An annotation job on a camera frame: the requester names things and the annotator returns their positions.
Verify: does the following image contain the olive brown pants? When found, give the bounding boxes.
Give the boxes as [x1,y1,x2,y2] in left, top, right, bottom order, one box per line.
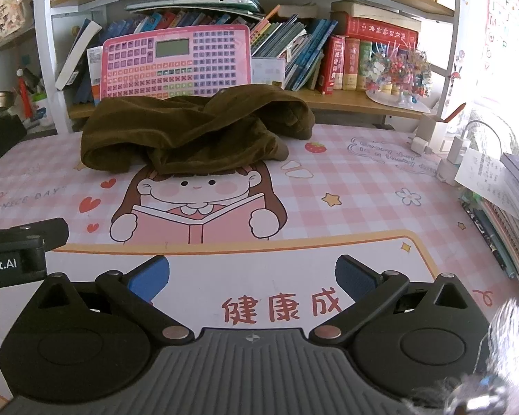
[81,85,316,178]

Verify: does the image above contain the white power block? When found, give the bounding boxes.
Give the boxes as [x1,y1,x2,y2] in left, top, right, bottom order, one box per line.
[435,158,463,185]

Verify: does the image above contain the black case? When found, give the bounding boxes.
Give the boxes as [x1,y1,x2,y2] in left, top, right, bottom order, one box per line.
[0,114,28,174]

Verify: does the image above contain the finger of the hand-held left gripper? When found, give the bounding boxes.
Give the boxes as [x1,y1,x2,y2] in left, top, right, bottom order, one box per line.
[9,217,70,250]

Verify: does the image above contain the pink checkered cartoon desk mat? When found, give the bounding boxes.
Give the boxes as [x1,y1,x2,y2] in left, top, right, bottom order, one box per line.
[0,122,519,415]

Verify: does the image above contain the thick red lying book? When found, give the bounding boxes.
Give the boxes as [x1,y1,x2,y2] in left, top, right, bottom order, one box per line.
[344,14,421,45]

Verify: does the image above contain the white blue booklet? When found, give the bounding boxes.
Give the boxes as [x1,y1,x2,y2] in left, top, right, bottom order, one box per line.
[251,56,286,92]

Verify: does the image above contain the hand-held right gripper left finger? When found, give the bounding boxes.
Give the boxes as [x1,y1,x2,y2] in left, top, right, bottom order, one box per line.
[30,255,195,347]

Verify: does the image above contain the red white marker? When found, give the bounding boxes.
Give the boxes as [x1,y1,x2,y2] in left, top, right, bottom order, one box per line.
[16,69,36,122]

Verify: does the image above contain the colourful crystal tree ornament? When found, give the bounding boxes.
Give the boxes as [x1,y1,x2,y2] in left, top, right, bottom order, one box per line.
[365,44,434,114]

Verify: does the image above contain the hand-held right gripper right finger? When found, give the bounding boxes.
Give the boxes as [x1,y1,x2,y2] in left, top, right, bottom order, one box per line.
[309,255,485,347]

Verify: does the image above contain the leaning white edged book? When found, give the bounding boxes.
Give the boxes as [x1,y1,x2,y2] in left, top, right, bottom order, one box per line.
[54,18,103,92]

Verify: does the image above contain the red pencil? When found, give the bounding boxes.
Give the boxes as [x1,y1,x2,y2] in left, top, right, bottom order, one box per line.
[443,103,467,124]

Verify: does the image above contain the pink learning tablet toy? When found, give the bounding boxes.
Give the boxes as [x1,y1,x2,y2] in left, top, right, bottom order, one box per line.
[100,25,252,105]

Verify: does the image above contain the white charger with cable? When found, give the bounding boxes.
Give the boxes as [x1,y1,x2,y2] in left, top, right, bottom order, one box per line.
[447,120,503,166]

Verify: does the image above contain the row of colourful thin books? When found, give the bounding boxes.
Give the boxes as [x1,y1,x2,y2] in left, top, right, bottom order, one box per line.
[99,3,342,92]

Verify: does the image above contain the printed paper sheet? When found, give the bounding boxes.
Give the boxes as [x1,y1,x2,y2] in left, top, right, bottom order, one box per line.
[454,147,509,215]

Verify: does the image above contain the red yellow spine dictionary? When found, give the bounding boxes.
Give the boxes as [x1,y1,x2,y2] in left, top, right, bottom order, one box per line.
[343,37,361,92]

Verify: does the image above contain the white orange booklet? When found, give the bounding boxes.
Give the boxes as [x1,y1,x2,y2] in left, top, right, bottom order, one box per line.
[86,45,104,100]

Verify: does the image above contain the old beige thick book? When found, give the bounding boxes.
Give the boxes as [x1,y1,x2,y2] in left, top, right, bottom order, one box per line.
[330,0,420,24]

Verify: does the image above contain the white pen holder box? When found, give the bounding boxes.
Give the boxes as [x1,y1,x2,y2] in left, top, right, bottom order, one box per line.
[417,114,449,153]

